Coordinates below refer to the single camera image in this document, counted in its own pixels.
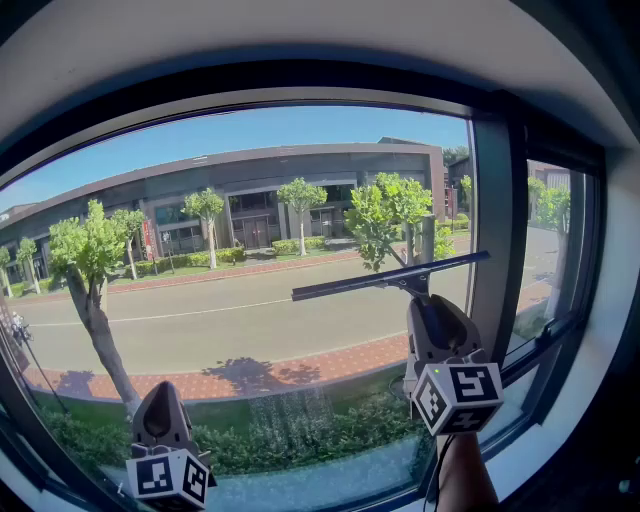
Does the long grey building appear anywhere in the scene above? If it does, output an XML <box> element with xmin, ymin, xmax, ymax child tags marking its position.
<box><xmin>0</xmin><ymin>135</ymin><xmax>446</xmax><ymax>281</ymax></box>

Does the black window handle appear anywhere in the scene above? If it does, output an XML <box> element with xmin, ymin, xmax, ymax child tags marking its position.
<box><xmin>535</xmin><ymin>312</ymin><xmax>576</xmax><ymax>351</ymax></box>

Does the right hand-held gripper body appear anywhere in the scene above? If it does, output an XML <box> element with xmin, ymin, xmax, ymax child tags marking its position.
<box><xmin>403</xmin><ymin>347</ymin><xmax>505</xmax><ymax>436</ymax></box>

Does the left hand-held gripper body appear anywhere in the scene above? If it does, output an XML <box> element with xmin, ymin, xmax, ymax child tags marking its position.
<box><xmin>125</xmin><ymin>441</ymin><xmax>218</xmax><ymax>512</ymax></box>

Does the dark brown gabled building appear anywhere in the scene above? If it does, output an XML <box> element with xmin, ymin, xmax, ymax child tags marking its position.
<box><xmin>444</xmin><ymin>155</ymin><xmax>474</xmax><ymax>221</ymax></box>

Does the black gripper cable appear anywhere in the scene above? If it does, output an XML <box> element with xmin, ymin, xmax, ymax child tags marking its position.
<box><xmin>424</xmin><ymin>433</ymin><xmax>454</xmax><ymax>512</ymax></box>

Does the white window sill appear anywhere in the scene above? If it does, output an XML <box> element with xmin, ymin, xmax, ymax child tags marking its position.
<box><xmin>482</xmin><ymin>309</ymin><xmax>636</xmax><ymax>496</ymax></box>

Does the row of green street trees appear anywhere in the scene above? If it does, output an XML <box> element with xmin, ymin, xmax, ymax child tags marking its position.
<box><xmin>0</xmin><ymin>172</ymin><xmax>571</xmax><ymax>421</ymax></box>

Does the green shrub bed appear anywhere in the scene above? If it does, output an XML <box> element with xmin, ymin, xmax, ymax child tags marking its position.
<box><xmin>39</xmin><ymin>389</ymin><xmax>436</xmax><ymax>476</ymax></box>

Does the squeegee with blue handle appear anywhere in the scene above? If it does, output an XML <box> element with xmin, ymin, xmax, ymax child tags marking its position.
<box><xmin>291</xmin><ymin>251</ymin><xmax>491</xmax><ymax>351</ymax></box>

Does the narrow side window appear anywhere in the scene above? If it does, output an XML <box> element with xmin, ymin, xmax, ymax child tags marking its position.
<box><xmin>524</xmin><ymin>149</ymin><xmax>604</xmax><ymax>361</ymax></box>

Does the person's right forearm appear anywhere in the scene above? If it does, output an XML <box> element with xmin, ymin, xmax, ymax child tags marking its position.
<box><xmin>437</xmin><ymin>432</ymin><xmax>501</xmax><ymax>512</ymax></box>

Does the large window glass pane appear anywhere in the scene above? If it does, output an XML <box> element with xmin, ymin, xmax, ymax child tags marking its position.
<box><xmin>0</xmin><ymin>103</ymin><xmax>475</xmax><ymax>506</ymax></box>

